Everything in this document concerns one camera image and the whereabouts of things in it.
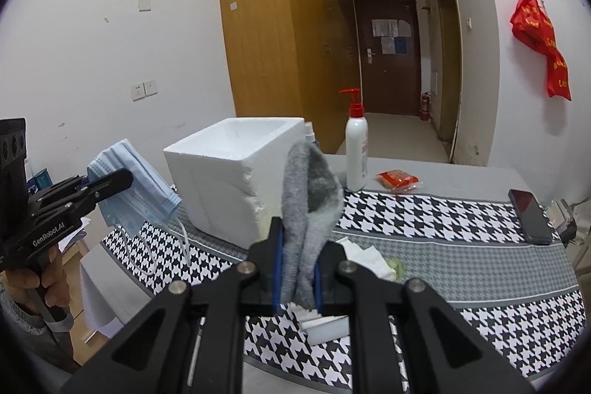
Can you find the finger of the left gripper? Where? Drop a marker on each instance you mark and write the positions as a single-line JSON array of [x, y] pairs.
[[99, 188]]

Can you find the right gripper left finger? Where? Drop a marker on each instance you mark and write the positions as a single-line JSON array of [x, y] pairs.
[[277, 233]]

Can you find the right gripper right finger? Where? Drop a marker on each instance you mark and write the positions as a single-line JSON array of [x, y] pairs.
[[317, 285]]

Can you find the white foam sheet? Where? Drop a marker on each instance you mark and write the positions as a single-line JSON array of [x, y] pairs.
[[320, 329]]

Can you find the white tissue paper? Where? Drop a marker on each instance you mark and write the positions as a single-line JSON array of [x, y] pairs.
[[369, 258]]

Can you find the grey fuzzy sock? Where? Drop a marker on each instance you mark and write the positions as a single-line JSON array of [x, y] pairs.
[[312, 204]]

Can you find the green floral tissue pack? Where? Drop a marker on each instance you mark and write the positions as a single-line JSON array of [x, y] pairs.
[[398, 269]]

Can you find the person left hand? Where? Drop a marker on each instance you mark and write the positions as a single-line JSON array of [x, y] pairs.
[[18, 282]]

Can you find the white styrofoam box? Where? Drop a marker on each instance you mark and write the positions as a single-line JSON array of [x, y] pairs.
[[229, 175]]

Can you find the red snack packet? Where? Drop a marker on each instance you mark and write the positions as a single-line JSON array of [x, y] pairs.
[[398, 181]]

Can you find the white red pump bottle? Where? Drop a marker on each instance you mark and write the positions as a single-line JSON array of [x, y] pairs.
[[357, 142]]

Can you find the houndstooth table cloth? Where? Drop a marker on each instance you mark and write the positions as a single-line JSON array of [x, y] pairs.
[[523, 299]]

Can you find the red fire extinguisher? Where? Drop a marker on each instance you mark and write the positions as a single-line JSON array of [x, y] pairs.
[[425, 106]]

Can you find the black smartphone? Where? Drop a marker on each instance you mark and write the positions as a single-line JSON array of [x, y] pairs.
[[534, 225]]

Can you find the wooden wardrobe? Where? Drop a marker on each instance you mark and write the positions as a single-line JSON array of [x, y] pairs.
[[293, 58]]

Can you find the dark brown door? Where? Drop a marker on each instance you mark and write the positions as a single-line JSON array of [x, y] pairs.
[[390, 51]]

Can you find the red hanging bag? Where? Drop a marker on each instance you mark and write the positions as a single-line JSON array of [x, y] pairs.
[[532, 26]]

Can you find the wall socket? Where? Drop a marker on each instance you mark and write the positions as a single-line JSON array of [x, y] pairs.
[[143, 90]]

